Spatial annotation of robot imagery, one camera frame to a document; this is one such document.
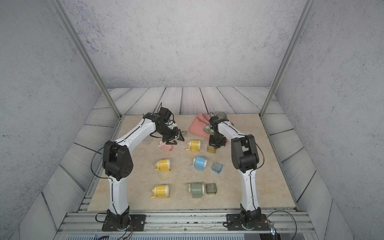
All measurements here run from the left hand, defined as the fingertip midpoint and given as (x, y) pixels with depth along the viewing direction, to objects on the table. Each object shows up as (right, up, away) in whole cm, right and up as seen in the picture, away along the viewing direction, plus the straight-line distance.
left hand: (184, 141), depth 88 cm
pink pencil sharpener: (-13, -5, +9) cm, 16 cm away
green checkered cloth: (+15, +6, +22) cm, 28 cm away
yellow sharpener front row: (-10, -24, -13) cm, 29 cm away
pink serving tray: (+9, +9, +28) cm, 31 cm away
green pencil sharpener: (+8, -23, -12) cm, 27 cm away
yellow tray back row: (+17, -7, +11) cm, 21 cm away
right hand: (+20, -4, +11) cm, 23 cm away
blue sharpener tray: (+20, -16, +4) cm, 26 cm away
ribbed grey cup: (+26, +17, +26) cm, 41 cm away
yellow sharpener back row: (+6, -4, +6) cm, 9 cm away
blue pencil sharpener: (+9, -13, -1) cm, 16 cm away
